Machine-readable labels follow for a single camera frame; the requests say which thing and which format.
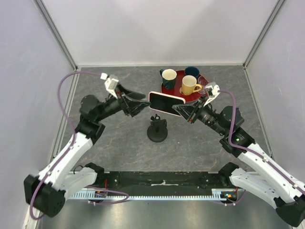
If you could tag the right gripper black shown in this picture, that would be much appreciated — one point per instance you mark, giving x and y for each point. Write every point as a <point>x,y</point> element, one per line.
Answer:
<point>188,111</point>

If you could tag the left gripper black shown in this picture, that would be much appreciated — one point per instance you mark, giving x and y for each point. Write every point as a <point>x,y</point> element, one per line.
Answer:
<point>130,107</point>

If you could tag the phone with pink case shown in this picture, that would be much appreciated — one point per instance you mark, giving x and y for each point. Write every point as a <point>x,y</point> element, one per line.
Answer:
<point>164,102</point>

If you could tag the black phone stand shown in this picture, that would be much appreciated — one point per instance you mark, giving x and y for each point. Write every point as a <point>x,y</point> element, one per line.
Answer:
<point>157,131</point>

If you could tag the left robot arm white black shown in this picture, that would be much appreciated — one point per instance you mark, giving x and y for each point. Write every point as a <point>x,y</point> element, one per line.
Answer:
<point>50,188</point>

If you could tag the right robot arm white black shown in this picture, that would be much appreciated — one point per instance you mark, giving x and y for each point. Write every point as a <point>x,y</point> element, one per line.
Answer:
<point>281,190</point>

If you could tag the round red tray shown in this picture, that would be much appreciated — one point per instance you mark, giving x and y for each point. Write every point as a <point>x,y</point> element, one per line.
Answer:
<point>176,90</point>

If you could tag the yellow mug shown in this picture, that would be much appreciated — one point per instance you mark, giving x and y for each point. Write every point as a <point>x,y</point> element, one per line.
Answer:
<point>189,85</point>

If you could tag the clear glass cup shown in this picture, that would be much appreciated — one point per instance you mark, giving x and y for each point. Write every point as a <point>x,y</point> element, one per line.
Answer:
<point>203,82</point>

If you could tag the green mug cream inside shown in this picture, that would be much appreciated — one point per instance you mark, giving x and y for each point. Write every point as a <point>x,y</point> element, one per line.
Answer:
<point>168,78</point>

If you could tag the dark blue mug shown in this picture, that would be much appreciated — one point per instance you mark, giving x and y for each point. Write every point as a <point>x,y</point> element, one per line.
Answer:
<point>192,71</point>

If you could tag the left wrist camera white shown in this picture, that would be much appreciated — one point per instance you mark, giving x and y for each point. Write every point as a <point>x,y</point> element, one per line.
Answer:
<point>111,84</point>

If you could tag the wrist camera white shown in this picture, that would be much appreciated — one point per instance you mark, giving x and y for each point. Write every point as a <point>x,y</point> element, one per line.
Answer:
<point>111,84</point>
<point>212,90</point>

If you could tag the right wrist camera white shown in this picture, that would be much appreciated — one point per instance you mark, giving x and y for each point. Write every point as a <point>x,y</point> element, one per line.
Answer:
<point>212,90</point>

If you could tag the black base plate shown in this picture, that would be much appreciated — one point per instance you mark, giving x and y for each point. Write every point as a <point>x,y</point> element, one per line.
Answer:
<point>148,184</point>

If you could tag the slotted cable duct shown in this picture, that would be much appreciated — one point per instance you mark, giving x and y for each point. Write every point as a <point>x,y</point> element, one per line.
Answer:
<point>94,195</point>

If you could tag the left aluminium frame post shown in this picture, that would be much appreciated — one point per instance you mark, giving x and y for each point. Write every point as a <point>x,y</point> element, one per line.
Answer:
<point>55,32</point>

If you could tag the aluminium frame post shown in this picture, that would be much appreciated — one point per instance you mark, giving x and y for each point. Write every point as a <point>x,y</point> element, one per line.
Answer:
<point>265,29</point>
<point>55,32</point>

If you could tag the right aluminium frame post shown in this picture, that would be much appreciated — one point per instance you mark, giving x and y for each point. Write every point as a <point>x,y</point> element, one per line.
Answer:
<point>265,29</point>

